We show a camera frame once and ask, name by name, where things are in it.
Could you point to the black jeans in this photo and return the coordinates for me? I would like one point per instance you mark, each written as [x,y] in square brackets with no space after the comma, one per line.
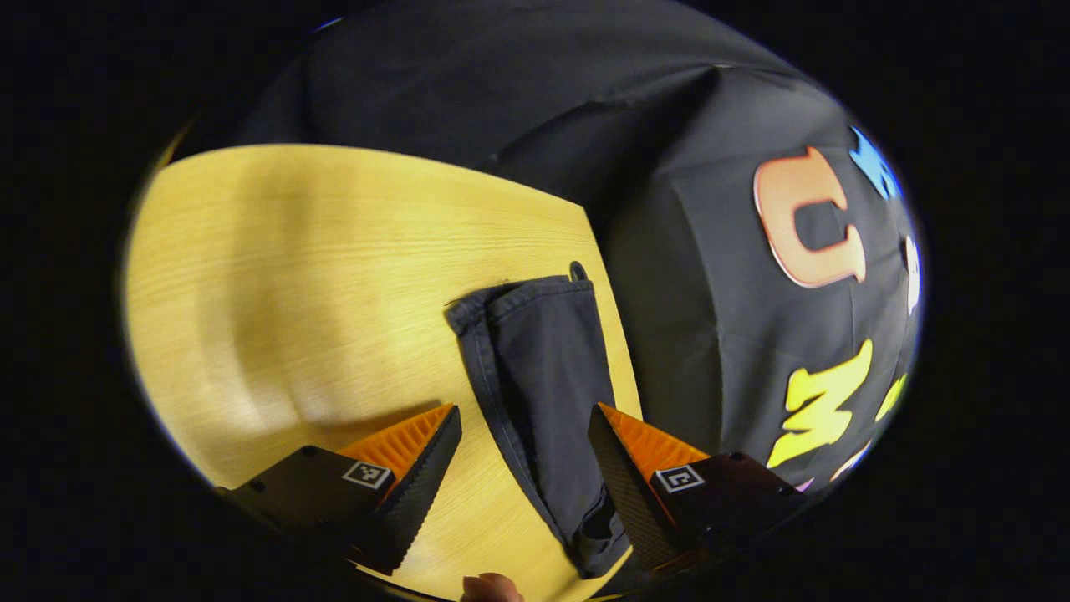
[543,376]

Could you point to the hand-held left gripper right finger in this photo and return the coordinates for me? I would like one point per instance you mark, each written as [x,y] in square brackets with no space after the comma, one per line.
[623,493]

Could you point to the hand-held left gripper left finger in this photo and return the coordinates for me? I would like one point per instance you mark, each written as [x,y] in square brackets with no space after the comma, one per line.
[422,493]

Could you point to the black backdrop cloth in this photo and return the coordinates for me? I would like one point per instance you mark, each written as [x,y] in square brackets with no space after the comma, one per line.
[685,251]

